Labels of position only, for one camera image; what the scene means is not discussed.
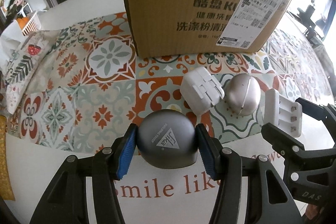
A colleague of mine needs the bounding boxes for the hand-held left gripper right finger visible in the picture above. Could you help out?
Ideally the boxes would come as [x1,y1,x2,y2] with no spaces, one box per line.
[195,124,302,224]

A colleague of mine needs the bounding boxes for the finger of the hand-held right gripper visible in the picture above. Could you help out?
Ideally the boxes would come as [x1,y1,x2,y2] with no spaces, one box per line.
[295,97,336,147]
[261,122,336,169]

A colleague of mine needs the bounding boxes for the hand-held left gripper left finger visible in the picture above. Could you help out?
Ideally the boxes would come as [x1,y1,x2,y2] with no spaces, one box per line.
[37,124,138,224]

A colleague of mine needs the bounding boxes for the cream white plug adapter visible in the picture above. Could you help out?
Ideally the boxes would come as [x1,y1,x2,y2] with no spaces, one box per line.
[263,89,303,138]

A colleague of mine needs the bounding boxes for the grey rounded triangular gadget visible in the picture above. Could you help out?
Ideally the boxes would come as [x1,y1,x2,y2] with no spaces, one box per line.
[136,109,199,169]

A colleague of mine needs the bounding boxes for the brown cardboard box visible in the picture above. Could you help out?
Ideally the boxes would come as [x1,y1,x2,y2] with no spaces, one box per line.
[119,0,294,57]

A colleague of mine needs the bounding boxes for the silver egg-shaped gadget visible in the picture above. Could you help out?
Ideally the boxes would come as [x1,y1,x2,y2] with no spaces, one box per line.
[224,73,262,117]

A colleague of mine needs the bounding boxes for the white folding plug charger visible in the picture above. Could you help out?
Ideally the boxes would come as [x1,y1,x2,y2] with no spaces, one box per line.
[181,68,225,115]

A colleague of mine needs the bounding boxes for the patterned tile-print table runner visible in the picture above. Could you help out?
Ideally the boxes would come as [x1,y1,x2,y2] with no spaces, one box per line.
[5,12,334,154]

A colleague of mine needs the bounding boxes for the yellow woven box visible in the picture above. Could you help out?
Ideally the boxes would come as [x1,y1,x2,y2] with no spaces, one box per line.
[0,116,15,201]

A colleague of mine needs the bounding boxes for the floral fabric tissue cover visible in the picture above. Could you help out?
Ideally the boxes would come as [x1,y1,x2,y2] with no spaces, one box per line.
[0,29,63,115]

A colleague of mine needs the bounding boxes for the white fruit basket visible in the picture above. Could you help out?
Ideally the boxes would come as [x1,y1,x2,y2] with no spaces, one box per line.
[15,10,42,37]

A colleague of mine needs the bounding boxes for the white printed paper bag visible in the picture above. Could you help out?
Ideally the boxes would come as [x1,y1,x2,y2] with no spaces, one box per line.
[0,21,27,62]

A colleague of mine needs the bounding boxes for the white shoe rack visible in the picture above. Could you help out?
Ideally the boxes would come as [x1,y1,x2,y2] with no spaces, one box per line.
[0,0,32,23]

